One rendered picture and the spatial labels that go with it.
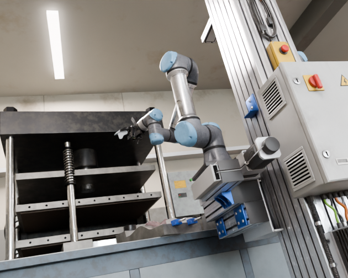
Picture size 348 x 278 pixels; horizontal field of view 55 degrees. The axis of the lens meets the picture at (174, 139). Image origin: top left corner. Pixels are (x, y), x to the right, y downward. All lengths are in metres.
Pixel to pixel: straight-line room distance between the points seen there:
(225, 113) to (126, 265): 4.42
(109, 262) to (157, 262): 0.24
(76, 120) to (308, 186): 2.03
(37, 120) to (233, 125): 3.76
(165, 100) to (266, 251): 3.97
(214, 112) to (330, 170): 4.71
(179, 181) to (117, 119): 0.76
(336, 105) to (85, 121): 2.01
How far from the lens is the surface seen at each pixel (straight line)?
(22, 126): 2.79
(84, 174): 2.78
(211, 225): 1.99
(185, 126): 1.56
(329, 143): 1.23
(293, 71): 1.32
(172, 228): 1.79
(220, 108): 5.89
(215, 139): 1.65
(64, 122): 2.81
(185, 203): 2.93
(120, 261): 1.78
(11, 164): 2.70
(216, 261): 1.95
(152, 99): 5.62
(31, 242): 2.60
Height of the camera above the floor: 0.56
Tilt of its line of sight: 23 degrees up
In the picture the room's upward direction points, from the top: 12 degrees counter-clockwise
